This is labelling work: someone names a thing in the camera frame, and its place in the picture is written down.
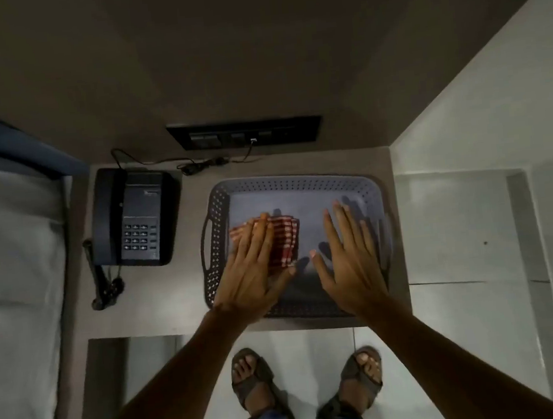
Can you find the person's right hand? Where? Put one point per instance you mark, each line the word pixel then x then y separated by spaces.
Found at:
pixel 353 268

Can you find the person's left hand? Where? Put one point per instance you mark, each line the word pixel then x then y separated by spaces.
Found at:
pixel 251 277

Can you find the red checkered cloth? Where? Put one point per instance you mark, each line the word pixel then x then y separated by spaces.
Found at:
pixel 287 240

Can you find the grey perforated plastic tray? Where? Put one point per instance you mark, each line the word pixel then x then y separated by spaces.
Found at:
pixel 280 201

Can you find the person's right forearm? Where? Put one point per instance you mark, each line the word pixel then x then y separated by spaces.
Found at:
pixel 448 375

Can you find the person's left forearm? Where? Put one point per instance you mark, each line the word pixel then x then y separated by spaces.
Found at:
pixel 168 397

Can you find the person's left foot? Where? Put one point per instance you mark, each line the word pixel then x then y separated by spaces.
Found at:
pixel 245 366

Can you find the person's foot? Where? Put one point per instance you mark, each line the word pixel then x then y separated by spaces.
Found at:
pixel 245 366
pixel 368 360

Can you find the person's right foot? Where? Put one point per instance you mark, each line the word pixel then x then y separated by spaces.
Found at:
pixel 368 360

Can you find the person's left brown sandal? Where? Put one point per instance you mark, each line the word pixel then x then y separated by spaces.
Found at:
pixel 261 381

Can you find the person's brown sandal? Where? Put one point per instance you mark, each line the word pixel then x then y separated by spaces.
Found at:
pixel 356 379
pixel 261 381

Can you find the person's right brown sandal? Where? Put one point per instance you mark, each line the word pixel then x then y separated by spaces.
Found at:
pixel 356 379

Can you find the black desk telephone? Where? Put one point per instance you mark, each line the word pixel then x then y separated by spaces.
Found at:
pixel 140 215

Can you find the white baseboard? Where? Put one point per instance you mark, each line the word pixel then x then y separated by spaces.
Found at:
pixel 528 241

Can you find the white bed mattress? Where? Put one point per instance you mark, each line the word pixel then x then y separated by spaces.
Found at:
pixel 11 291

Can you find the blue bed headboard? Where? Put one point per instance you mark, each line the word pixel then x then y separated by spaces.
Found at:
pixel 6 140

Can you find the black wall switch panel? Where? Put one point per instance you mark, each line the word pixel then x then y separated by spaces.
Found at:
pixel 293 129

